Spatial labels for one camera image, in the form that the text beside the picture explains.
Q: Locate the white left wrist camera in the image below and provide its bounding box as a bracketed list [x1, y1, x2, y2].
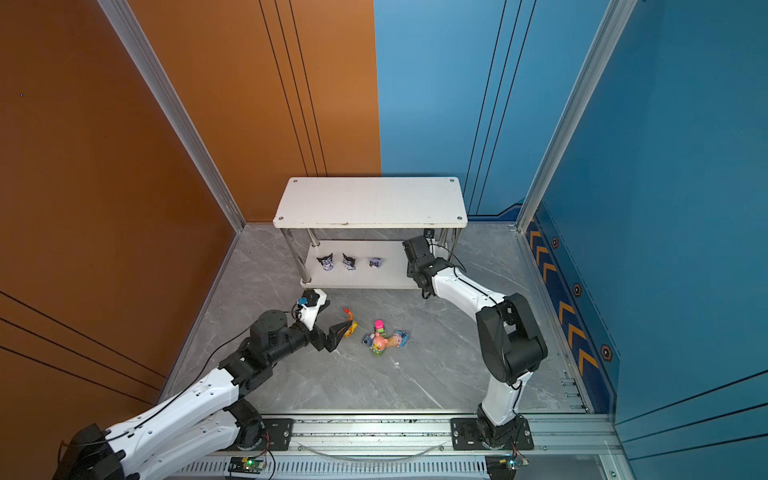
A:
[294, 289, 329, 330]

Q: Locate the circuit board right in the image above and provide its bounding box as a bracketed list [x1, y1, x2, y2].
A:
[485, 454, 530, 480]

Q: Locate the aluminium corner post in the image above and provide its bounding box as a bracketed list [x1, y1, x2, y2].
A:
[98, 0, 246, 234]
[516, 0, 637, 234]

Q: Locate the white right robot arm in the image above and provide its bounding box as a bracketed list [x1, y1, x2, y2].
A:
[403, 236, 548, 450]

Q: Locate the blue small toy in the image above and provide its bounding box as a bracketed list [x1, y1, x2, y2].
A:
[392, 331, 410, 348]

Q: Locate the orange fox toy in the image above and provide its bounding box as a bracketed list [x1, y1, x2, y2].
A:
[343, 308, 358, 338]

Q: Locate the green circuit board left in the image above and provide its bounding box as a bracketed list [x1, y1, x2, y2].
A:
[227, 457, 267, 476]

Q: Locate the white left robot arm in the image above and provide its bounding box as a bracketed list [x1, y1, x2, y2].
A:
[54, 308, 352, 479]

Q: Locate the black purple kuromi figure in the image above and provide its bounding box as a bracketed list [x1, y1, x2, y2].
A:
[317, 253, 334, 271]

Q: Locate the aluminium corner post right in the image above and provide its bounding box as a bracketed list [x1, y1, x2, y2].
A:
[516, 0, 637, 234]

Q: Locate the white two-tier metal shelf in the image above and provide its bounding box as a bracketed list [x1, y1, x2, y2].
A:
[273, 177, 468, 290]

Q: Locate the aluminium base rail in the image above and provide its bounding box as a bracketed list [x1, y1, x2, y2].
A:
[164, 412, 633, 479]

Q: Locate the pink pig toy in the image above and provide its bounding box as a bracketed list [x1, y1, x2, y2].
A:
[369, 333, 402, 356]

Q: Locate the aluminium corner post left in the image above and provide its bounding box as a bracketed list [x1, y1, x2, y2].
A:
[98, 0, 246, 234]

